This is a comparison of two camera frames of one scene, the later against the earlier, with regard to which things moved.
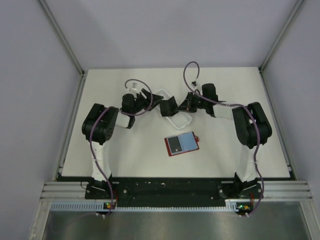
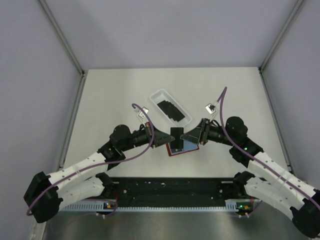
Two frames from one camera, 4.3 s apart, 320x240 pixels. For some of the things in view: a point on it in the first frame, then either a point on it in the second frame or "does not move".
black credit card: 174,144 does not move
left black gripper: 152,100 to 160,138
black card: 168,107 to 177,143
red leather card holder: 181,143 does not move
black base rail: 181,192 does not move
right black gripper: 187,105 to 200,134
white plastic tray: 180,119 does not move
